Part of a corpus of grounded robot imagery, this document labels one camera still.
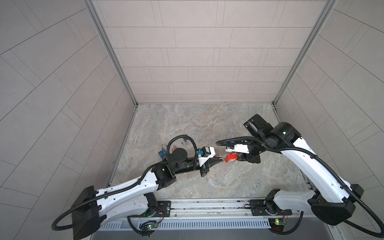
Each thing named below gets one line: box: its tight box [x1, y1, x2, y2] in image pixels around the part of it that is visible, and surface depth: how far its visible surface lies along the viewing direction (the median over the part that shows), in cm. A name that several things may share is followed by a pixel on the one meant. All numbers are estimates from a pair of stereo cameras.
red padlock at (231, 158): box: [225, 152, 239, 163], surface depth 62 cm
